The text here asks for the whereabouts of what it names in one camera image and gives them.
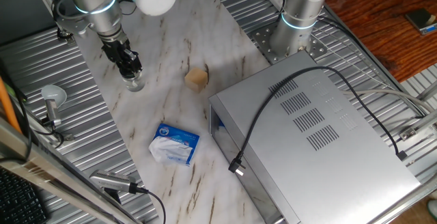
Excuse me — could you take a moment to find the metal clamp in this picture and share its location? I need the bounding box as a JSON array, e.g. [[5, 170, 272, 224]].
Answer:
[[40, 116, 74, 142]]

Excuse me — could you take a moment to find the dark flat device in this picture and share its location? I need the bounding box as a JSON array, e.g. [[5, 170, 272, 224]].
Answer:
[[405, 8, 437, 36]]

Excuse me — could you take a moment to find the black keyboard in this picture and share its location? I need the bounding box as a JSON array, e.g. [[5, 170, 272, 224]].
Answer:
[[0, 167, 51, 224]]

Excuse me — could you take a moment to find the black power cord with plug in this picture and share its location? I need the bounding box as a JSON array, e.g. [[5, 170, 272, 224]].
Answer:
[[227, 66, 408, 177]]

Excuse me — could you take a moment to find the silver metal case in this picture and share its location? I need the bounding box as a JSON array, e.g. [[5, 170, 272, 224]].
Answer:
[[208, 50, 421, 224]]

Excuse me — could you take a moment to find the grey base cable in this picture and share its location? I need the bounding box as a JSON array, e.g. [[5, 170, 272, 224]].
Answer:
[[341, 89, 434, 114]]

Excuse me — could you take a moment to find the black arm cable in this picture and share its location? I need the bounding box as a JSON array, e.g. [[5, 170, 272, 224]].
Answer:
[[50, 0, 137, 23]]

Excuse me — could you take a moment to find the black camera cable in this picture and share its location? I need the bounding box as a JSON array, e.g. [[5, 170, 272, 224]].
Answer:
[[128, 182, 167, 224]]

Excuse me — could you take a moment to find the blue tissue pack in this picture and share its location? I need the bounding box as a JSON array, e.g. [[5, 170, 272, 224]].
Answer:
[[148, 123, 201, 167]]

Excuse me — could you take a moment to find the clear glass jar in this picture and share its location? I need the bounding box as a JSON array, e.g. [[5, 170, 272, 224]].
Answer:
[[123, 75, 146, 93]]

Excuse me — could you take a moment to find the aluminium frame bar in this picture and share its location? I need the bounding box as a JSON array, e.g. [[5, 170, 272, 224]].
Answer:
[[0, 116, 143, 224]]

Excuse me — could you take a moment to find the aluminium corner bracket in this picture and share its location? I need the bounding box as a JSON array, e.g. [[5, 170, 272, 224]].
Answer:
[[398, 80, 437, 141]]

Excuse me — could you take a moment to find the orange pole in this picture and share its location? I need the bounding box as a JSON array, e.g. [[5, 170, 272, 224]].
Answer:
[[0, 76, 22, 135]]

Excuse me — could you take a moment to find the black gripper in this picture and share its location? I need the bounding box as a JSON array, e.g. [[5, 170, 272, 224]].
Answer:
[[101, 38, 143, 76]]

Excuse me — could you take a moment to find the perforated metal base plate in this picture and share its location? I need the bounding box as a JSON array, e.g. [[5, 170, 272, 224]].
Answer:
[[251, 20, 328, 65]]

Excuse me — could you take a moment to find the silver depth camera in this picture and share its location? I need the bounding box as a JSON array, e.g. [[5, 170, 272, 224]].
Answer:
[[89, 169, 137, 195]]

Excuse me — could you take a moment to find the metal camera pole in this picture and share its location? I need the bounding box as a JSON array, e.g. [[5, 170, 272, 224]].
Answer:
[[29, 0, 74, 44]]

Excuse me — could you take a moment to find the wooden block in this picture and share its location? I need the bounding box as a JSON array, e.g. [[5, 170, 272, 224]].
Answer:
[[184, 67, 209, 94]]

